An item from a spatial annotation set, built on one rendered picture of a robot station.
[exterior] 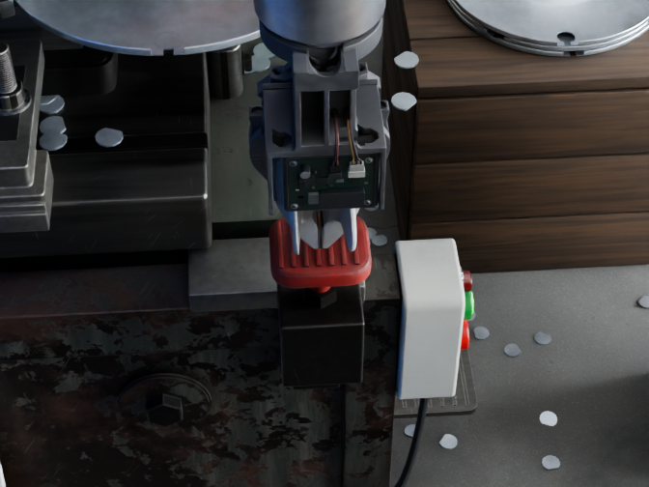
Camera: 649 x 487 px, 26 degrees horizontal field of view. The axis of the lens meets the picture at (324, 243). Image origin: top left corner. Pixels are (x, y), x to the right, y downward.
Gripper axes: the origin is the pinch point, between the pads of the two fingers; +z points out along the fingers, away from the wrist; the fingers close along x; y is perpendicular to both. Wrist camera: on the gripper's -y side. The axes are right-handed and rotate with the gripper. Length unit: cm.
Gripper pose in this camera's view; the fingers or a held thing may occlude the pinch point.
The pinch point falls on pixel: (319, 224)
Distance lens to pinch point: 96.6
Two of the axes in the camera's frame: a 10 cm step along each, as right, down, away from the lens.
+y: 0.7, 7.3, -6.8
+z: 0.0, 6.8, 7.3
